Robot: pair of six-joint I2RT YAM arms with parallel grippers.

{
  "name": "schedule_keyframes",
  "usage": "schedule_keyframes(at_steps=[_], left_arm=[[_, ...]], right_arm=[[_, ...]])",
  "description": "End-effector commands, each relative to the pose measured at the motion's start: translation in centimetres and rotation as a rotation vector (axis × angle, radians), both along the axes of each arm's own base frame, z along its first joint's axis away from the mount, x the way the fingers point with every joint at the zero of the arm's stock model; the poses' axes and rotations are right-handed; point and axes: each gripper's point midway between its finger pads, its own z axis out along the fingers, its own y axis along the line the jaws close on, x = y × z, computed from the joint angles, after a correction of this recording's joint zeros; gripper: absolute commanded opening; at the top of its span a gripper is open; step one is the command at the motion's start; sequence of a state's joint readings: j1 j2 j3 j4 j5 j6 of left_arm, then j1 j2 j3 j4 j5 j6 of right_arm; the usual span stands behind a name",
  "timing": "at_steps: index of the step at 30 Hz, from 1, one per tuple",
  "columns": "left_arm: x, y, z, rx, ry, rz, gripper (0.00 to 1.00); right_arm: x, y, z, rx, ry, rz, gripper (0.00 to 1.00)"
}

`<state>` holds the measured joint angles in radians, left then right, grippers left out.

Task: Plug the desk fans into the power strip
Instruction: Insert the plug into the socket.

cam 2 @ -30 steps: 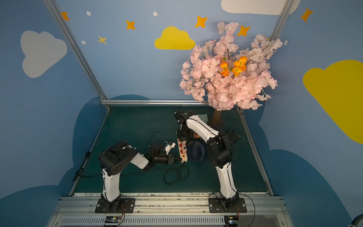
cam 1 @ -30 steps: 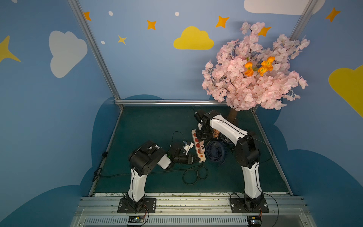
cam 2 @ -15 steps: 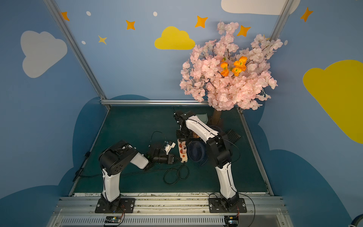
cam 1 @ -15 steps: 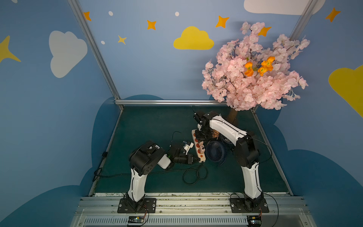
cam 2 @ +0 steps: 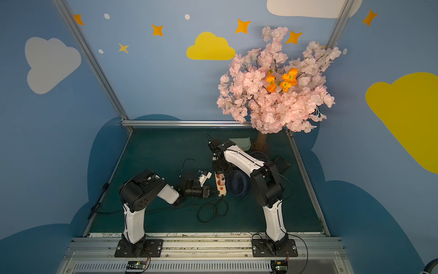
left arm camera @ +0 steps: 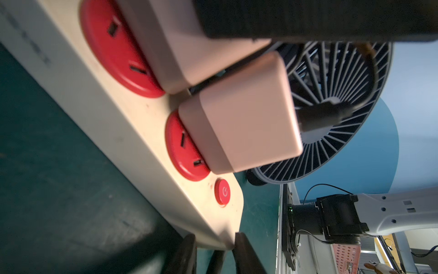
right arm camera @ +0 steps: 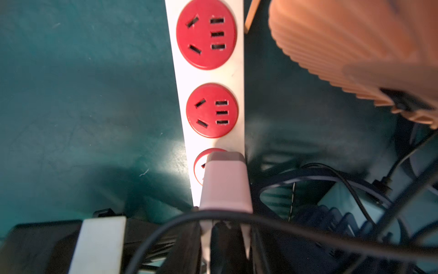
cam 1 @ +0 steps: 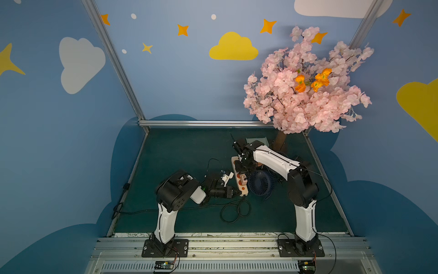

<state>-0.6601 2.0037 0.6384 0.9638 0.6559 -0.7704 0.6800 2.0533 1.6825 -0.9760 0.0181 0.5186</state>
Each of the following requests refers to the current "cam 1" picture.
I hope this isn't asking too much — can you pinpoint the white red power strip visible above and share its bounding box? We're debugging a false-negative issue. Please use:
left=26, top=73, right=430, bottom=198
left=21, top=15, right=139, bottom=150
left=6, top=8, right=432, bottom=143
left=231, top=156, right=249, bottom=197

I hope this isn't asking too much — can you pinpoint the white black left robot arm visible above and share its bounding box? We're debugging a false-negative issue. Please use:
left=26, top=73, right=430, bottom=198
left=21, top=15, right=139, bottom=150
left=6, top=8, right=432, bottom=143
left=151, top=170, right=241, bottom=247

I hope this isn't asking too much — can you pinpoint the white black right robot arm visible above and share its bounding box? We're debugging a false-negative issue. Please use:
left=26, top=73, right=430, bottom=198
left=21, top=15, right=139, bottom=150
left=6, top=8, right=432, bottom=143
left=233, top=139, right=319, bottom=253

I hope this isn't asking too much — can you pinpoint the navy desk fan front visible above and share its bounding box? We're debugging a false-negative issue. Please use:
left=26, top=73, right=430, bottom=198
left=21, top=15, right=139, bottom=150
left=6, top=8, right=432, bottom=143
left=247, top=170, right=274, bottom=200

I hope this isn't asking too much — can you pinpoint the brown tree base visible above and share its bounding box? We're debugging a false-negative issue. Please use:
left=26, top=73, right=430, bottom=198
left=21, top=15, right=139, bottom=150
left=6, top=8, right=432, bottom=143
left=271, top=131, right=287, bottom=153

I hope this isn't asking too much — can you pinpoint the pink blossom artificial tree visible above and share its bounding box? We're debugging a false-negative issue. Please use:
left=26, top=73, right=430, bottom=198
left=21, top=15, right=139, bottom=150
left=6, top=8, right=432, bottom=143
left=244, top=26, right=374, bottom=134

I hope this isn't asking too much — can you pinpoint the left green circuit board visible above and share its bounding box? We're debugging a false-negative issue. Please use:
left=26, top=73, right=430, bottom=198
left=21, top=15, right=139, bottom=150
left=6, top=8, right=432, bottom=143
left=154, top=261, right=174, bottom=271

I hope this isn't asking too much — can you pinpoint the green circuit board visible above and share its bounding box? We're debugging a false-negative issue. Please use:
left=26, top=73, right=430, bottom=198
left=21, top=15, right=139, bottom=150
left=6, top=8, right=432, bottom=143
left=154, top=261, right=174, bottom=271
left=298, top=261, right=316, bottom=274

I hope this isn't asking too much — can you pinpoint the right green circuit board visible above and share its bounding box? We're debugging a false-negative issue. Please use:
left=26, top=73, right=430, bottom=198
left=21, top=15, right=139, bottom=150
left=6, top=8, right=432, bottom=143
left=298, top=261, right=316, bottom=274

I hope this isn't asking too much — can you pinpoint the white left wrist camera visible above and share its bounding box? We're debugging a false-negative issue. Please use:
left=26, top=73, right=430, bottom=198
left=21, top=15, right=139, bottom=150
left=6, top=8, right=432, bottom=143
left=221, top=172, right=234, bottom=187

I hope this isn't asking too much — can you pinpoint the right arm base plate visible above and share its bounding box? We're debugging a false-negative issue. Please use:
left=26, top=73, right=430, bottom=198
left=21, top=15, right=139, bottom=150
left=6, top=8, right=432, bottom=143
left=277, top=237, right=325, bottom=258

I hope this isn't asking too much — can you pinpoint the aluminium frame rail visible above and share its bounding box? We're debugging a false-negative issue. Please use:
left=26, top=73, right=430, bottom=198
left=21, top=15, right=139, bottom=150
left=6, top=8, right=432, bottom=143
left=138, top=120, right=273, bottom=128

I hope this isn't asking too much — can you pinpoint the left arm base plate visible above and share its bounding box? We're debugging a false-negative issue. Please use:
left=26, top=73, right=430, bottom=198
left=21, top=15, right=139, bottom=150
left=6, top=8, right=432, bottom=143
left=141, top=239, right=189, bottom=258

